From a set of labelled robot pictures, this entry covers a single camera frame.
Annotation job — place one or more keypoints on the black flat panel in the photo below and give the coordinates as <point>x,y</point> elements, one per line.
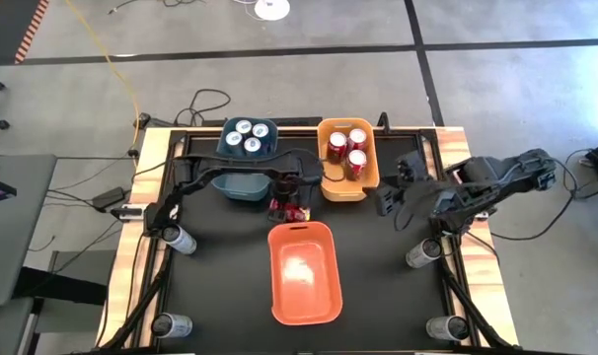
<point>57,286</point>

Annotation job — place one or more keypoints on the white round floor disc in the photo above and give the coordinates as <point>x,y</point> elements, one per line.
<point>272,9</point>

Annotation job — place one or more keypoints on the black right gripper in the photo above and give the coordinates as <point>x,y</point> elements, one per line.
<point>412,172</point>

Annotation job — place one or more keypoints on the blue plastic bin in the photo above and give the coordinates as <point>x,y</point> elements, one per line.
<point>242,190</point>

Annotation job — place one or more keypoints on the blue soda can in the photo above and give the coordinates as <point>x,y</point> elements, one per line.
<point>252,144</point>
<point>260,130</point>
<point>243,126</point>
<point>234,138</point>

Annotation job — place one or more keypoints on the yellow plastic bin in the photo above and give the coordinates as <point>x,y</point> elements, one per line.
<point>346,190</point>

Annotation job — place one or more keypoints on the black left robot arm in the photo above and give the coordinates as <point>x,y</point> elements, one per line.
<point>230,165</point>

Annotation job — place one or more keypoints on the black power adapter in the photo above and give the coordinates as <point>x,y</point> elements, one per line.
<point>109,198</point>

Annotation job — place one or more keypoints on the white black connector block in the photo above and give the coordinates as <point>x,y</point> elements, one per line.
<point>126,213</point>

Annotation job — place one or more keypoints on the orange plastic bin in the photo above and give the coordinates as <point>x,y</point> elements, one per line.
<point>304,276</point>

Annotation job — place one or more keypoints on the black orange striped floor mat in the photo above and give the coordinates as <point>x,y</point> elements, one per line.
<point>3,29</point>

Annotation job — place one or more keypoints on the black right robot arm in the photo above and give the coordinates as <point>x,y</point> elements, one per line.
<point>501,177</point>

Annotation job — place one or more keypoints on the grey desk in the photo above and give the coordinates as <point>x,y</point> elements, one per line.
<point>18,246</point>

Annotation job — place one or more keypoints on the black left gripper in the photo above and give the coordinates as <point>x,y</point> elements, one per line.
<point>286,185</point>

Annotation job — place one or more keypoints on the red cola can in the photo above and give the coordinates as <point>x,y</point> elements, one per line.
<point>291,213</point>
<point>356,160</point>
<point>357,137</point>
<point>337,142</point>

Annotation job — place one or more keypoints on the tall silver can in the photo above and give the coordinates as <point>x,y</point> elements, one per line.
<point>447,328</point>
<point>173,326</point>
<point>180,240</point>
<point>422,253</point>

